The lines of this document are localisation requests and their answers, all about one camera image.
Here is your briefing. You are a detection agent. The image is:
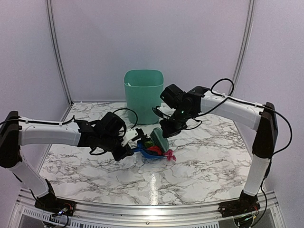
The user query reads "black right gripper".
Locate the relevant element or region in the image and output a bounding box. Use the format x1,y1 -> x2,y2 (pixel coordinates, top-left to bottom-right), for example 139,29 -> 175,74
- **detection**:
159,107 -> 194,138

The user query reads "light green hand brush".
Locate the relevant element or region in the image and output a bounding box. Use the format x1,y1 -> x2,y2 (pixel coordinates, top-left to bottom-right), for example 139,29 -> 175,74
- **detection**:
150,127 -> 169,152

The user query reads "pink paper scrap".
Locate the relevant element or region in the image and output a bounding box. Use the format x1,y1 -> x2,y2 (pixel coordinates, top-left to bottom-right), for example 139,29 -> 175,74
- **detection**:
163,149 -> 176,161

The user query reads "red paper scrap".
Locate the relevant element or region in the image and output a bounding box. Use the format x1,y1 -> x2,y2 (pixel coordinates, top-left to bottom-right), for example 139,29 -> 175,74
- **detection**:
146,146 -> 163,156

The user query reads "blue plastic dustpan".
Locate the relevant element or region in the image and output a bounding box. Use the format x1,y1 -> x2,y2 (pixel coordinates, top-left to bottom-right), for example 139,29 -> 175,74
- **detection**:
132,140 -> 165,159

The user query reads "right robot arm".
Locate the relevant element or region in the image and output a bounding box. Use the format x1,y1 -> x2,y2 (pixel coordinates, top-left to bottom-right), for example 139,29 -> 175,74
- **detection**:
160,84 -> 278,217

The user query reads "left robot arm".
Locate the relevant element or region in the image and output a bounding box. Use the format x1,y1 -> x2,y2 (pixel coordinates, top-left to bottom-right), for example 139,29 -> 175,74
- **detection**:
0,111 -> 139,212

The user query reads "green plastic waste bin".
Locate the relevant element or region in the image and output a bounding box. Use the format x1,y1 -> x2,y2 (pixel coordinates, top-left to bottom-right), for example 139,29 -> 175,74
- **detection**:
124,69 -> 164,124

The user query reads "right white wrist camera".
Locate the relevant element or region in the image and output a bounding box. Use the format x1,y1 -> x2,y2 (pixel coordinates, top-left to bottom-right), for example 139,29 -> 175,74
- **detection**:
152,106 -> 173,121

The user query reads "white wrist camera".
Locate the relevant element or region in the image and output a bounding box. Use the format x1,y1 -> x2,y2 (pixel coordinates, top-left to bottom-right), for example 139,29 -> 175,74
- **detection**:
121,128 -> 144,147
152,106 -> 173,121

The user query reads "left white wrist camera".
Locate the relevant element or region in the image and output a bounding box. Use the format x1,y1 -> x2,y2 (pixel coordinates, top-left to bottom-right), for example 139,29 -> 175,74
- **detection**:
121,128 -> 144,147

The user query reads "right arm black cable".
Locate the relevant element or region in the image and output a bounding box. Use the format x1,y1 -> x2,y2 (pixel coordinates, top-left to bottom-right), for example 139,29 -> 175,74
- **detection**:
152,78 -> 293,155

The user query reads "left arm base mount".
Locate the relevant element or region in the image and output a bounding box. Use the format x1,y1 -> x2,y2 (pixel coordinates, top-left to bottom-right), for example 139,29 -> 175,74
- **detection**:
35,198 -> 76,217

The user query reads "right aluminium corner post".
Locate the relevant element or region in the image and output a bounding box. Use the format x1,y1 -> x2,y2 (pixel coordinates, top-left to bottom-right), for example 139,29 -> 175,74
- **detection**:
230,0 -> 256,95

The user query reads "aluminium corner post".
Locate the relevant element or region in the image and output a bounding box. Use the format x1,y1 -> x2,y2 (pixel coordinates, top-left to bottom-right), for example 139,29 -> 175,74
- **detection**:
230,0 -> 256,95
45,0 -> 73,106

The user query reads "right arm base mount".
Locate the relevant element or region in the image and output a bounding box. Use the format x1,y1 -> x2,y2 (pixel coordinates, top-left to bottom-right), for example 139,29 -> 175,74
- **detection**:
218,200 -> 260,218

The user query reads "aluminium front frame rail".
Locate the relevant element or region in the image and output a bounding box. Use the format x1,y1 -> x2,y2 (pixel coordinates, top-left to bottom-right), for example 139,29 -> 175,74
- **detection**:
8,189 -> 286,228

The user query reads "left aluminium corner post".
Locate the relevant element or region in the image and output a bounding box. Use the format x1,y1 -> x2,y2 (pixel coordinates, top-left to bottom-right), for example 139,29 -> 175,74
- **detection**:
45,0 -> 73,106

